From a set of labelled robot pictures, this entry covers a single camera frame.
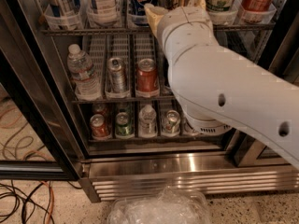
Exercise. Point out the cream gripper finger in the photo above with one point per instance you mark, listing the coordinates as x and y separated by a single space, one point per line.
197 4

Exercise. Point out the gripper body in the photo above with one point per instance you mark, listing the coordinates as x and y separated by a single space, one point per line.
183 21

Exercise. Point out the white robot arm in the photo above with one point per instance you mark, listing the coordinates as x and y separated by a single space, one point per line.
210 80

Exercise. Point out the white label bottle top shelf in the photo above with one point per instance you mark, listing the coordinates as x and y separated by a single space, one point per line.
103 12

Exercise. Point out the orange soda can middle shelf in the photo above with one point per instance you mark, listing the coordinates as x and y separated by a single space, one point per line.
147 75

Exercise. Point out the silver soda can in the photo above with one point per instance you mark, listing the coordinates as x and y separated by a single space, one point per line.
116 73

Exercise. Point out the clear water bottle middle shelf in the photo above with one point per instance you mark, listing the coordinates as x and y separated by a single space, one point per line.
84 74

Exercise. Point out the small water bottle bottom shelf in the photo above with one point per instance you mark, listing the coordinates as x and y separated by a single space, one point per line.
147 122

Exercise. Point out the rear red can bottom shelf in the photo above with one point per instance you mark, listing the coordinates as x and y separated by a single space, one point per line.
100 109

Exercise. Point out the red can shelf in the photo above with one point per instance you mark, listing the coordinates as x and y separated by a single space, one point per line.
99 126
100 109

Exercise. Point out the silver green can bottom shelf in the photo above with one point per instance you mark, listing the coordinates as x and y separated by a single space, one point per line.
171 121

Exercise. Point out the glass fridge door left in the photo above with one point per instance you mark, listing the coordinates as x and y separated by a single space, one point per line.
34 74

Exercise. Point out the steel fridge base grille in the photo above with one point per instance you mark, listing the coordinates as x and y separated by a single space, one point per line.
112 178

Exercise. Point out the clear plastic bag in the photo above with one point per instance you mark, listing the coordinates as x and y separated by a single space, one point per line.
169 206

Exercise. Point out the top wire shelf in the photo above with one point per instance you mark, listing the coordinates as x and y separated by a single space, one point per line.
146 30

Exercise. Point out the wire shelf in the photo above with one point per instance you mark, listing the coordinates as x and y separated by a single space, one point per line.
146 30
126 99

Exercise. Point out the middle wire shelf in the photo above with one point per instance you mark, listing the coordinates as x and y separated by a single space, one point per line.
126 99

